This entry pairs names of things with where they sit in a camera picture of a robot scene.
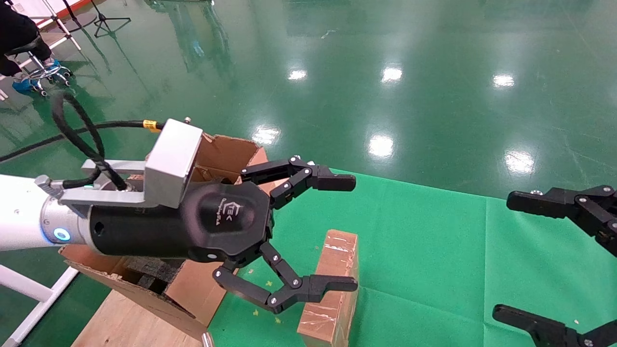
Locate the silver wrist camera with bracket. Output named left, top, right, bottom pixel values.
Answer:
left=58, top=117, right=204, bottom=213

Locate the person in black clothes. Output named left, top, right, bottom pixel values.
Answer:
left=0, top=0, right=53, bottom=78

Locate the small taped cardboard box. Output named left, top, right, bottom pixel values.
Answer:
left=296, top=229, right=360, bottom=347

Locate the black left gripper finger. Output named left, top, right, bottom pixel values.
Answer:
left=213, top=241, right=358, bottom=315
left=240, top=156, right=356, bottom=209

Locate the black tripod stand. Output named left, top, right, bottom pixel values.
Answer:
left=89, top=0, right=132, bottom=38

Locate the white table leg frame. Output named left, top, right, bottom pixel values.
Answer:
left=27, top=0, right=82, bottom=51

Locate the black round base stand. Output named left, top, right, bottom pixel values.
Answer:
left=62, top=0, right=98, bottom=33

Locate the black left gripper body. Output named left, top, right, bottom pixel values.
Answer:
left=89, top=179, right=274, bottom=263

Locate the white tube frame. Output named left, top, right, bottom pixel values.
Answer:
left=0, top=264, right=80, bottom=347

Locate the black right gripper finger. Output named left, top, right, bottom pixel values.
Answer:
left=506, top=185, right=617, bottom=256
left=493, top=304, right=617, bottom=347

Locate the large open cardboard carton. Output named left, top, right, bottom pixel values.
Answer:
left=59, top=133, right=270, bottom=340

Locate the wheeled metal stool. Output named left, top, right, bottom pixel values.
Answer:
left=5, top=41, right=73, bottom=97

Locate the black foam insert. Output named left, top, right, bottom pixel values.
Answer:
left=124, top=257, right=184, bottom=294

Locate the green cloth mat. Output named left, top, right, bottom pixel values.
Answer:
left=208, top=169, right=617, bottom=347

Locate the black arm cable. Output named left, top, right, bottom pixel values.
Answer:
left=0, top=91, right=165, bottom=191

